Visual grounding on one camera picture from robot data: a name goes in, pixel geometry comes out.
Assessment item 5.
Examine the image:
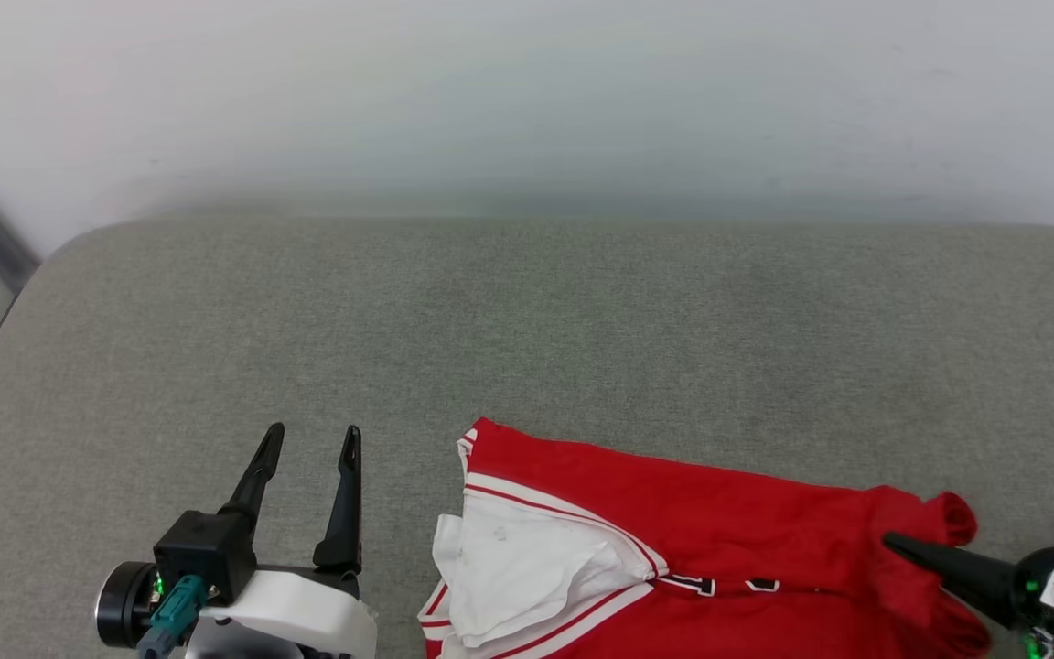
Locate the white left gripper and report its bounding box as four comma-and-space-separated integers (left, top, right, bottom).
184, 422, 380, 659

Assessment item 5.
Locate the red white basketball jersey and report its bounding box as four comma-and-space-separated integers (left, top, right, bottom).
417, 417, 993, 659

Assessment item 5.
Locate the teal cable connector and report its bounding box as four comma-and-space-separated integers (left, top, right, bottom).
135, 575, 210, 659

